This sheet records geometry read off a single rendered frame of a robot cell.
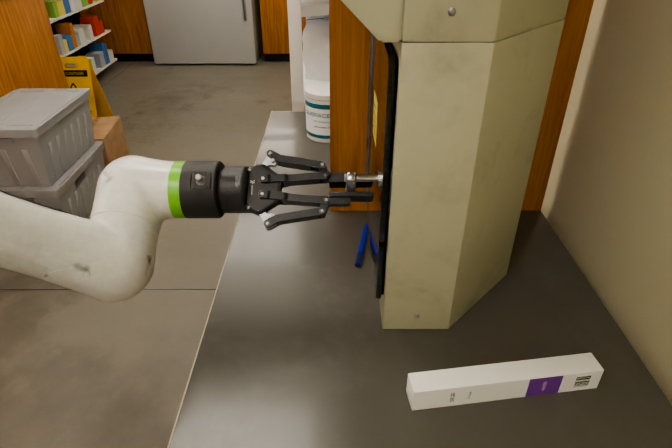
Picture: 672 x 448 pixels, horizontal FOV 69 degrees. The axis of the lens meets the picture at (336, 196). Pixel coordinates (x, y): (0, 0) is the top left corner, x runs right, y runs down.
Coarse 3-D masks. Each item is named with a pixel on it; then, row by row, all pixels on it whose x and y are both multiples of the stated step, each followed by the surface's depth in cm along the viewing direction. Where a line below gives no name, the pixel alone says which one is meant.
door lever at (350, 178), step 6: (348, 174) 72; (354, 174) 72; (360, 174) 73; (366, 174) 73; (372, 174) 73; (378, 174) 72; (348, 180) 72; (354, 180) 72; (360, 180) 73; (366, 180) 73; (372, 180) 73; (378, 180) 72; (348, 186) 74; (354, 186) 75; (378, 186) 73
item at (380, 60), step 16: (384, 48) 66; (384, 64) 66; (384, 80) 66; (384, 96) 65; (384, 112) 65; (384, 128) 65; (384, 144) 65; (384, 160) 67; (384, 176) 68; (384, 192) 69; (368, 208) 99; (384, 208) 70; (368, 224) 99; (384, 224) 72
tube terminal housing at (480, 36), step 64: (448, 0) 55; (512, 0) 57; (448, 64) 59; (512, 64) 63; (448, 128) 63; (512, 128) 71; (448, 192) 68; (512, 192) 80; (448, 256) 74; (384, 320) 81; (448, 320) 81
